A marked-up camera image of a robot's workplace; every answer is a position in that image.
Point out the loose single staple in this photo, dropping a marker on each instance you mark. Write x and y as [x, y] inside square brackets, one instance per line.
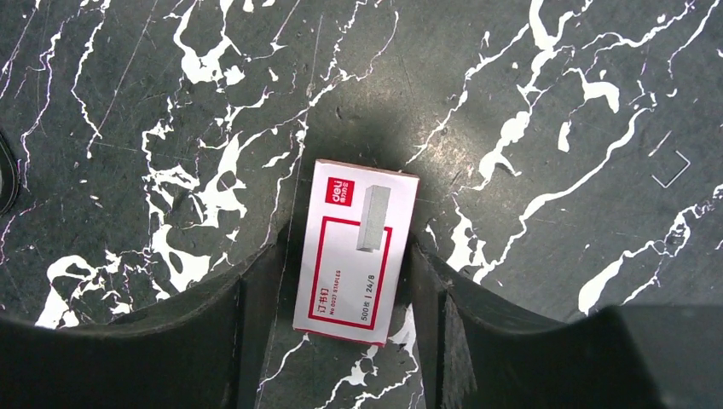
[668, 166]

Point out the black stapler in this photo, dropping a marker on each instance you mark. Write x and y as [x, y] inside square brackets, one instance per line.
[10, 180]

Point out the red white staple box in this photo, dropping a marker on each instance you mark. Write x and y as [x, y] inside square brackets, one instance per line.
[355, 238]

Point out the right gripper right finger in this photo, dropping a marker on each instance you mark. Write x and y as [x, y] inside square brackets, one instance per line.
[478, 350]

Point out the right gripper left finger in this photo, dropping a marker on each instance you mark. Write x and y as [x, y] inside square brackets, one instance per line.
[202, 348]

